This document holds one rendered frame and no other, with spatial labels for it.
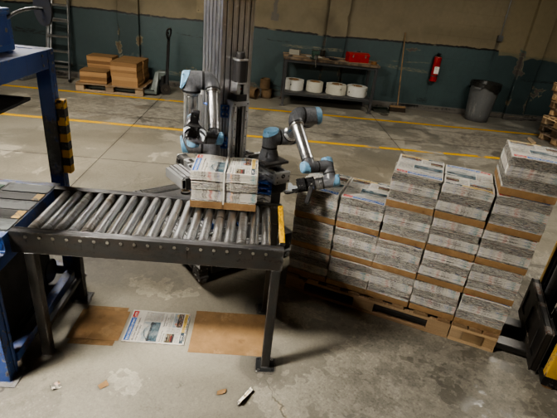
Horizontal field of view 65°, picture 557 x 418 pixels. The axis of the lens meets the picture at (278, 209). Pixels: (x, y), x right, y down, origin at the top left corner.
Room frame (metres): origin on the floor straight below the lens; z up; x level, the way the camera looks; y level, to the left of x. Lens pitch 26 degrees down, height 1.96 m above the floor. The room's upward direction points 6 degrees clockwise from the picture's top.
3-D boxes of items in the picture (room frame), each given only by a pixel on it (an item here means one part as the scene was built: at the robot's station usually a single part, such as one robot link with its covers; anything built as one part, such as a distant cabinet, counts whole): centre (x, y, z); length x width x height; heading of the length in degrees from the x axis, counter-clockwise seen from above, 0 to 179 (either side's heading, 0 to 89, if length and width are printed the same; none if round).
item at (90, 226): (2.08, 0.96, 0.77); 0.47 x 0.05 x 0.05; 4
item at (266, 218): (2.14, 0.06, 0.77); 0.47 x 0.05 x 0.05; 4
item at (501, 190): (2.43, -1.40, 0.63); 0.38 x 0.29 x 0.97; 161
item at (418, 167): (2.62, -0.85, 1.06); 0.37 x 0.29 x 0.01; 162
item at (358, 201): (2.66, -0.72, 0.42); 1.17 x 0.39 x 0.83; 71
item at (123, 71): (8.32, 3.30, 0.28); 1.20 x 0.83 x 0.57; 94
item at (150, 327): (2.11, 0.67, 0.00); 0.37 x 0.28 x 0.01; 94
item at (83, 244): (1.85, 0.62, 0.74); 1.34 x 0.05 x 0.12; 94
